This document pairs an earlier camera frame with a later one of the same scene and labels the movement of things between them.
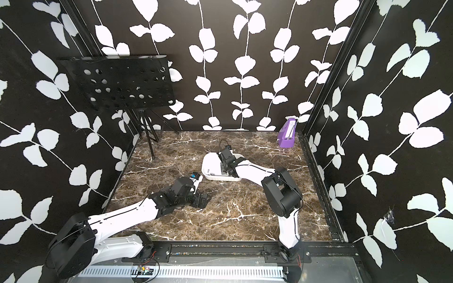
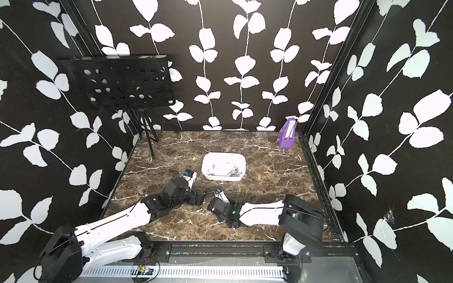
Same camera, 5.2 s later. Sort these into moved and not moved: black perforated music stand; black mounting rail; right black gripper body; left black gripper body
Moved: right black gripper body
Not moved: left black gripper body; black perforated music stand; black mounting rail
